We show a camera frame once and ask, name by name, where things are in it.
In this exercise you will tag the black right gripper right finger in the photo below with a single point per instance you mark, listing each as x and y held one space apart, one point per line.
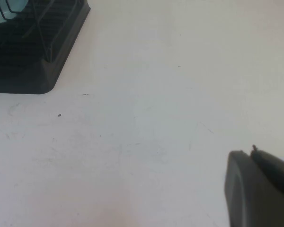
277 172

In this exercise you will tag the light blue round plate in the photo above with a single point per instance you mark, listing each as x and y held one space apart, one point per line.
7 6

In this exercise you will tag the black plastic drip tray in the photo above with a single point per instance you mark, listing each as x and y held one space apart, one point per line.
61 60

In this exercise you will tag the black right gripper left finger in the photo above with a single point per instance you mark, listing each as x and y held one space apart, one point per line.
248 194

